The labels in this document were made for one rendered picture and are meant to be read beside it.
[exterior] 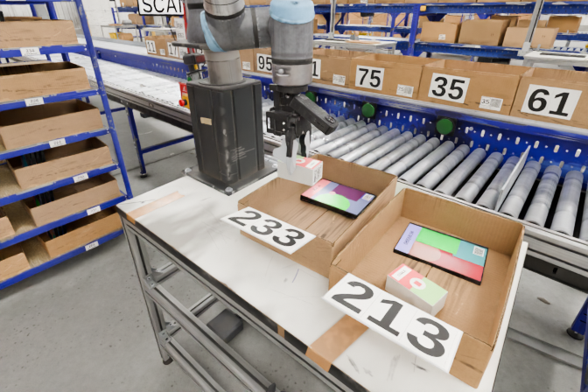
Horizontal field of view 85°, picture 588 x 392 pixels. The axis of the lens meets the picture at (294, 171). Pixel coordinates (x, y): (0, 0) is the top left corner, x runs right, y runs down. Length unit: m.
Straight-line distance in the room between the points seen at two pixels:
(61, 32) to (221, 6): 1.18
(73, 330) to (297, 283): 1.33
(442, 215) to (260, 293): 0.51
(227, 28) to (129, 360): 1.35
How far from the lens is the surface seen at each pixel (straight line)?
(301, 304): 0.71
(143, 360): 1.65
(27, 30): 1.82
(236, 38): 0.81
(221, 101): 1.00
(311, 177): 0.77
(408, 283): 0.71
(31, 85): 1.83
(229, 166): 1.07
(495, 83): 1.61
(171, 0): 2.05
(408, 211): 0.96
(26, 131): 1.86
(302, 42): 0.70
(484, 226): 0.92
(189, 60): 1.76
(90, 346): 1.79
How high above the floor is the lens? 1.28
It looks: 27 degrees down
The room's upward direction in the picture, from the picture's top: straight up
